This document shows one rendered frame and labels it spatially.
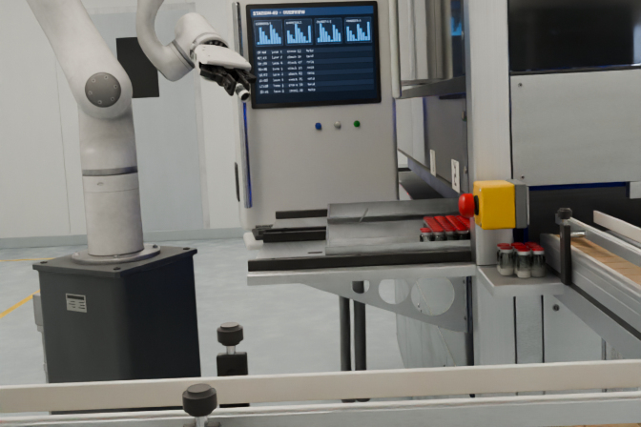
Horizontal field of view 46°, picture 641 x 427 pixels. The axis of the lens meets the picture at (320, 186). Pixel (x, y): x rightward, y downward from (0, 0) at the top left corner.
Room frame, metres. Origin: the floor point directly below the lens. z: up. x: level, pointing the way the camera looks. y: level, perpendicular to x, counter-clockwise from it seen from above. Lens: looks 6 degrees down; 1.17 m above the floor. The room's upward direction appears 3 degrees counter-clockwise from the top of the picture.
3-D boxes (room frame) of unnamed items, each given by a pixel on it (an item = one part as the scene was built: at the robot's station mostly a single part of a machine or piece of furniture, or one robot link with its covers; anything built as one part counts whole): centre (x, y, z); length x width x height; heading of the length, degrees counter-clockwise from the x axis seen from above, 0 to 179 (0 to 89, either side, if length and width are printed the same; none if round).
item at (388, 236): (1.46, -0.18, 0.90); 0.34 x 0.26 x 0.04; 89
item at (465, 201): (1.21, -0.24, 0.99); 0.04 x 0.04 x 0.04; 89
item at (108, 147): (1.67, 0.47, 1.16); 0.19 x 0.12 x 0.24; 15
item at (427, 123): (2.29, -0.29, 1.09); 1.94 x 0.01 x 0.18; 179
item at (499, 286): (1.19, -0.33, 0.87); 0.14 x 0.13 x 0.02; 89
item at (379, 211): (1.80, -0.18, 0.90); 0.34 x 0.26 x 0.04; 89
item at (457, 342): (2.31, -0.29, 0.73); 1.98 x 0.01 x 0.25; 179
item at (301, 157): (2.37, 0.01, 1.19); 0.50 x 0.19 x 0.78; 99
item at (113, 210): (1.64, 0.46, 0.95); 0.19 x 0.19 x 0.18
